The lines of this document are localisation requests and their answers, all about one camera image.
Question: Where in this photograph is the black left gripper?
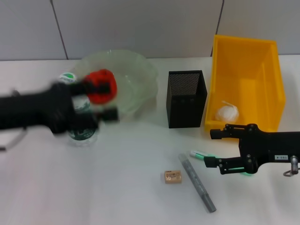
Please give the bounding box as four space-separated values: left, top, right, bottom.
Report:
0 80 120 135

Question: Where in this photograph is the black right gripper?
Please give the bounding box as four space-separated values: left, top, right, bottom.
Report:
203 123 300 176

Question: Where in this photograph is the red ball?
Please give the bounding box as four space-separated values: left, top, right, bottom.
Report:
83 68 118 105

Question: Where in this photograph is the clear green-label water bottle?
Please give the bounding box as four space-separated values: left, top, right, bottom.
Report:
58 72 99 148

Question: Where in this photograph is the mint green pen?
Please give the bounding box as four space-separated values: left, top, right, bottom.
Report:
189 150 254 177

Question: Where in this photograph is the white paper ball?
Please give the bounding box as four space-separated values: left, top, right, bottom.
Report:
215 100 240 123

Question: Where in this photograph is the small beige eraser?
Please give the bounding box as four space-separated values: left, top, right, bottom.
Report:
164 170 183 185

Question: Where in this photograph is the clear glass fruit plate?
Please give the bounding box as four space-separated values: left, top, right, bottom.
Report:
70 48 160 123

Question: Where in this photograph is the grey marker pen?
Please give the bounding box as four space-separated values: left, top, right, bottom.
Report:
178 153 217 213

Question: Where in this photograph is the black mesh pen holder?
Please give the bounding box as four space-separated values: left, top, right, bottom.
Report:
165 69 208 129

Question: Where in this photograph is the yellow plastic storage bin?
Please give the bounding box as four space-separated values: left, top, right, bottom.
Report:
204 34 287 136

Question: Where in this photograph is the left gripper cable with connector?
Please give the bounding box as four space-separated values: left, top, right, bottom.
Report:
0 128 27 152

